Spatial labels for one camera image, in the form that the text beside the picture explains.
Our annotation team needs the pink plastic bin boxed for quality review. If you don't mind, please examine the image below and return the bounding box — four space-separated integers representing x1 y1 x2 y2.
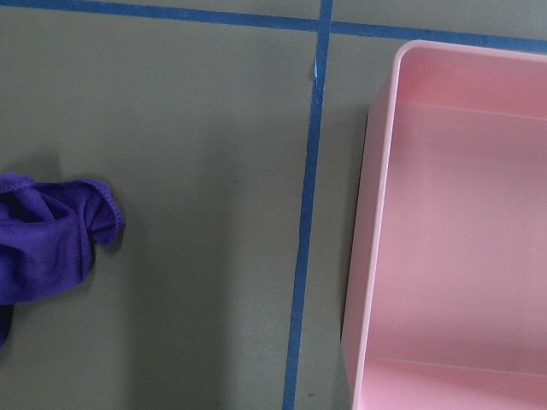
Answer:
342 41 546 409

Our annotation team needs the purple cloth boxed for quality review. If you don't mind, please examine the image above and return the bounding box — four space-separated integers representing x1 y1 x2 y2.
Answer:
1 173 125 341

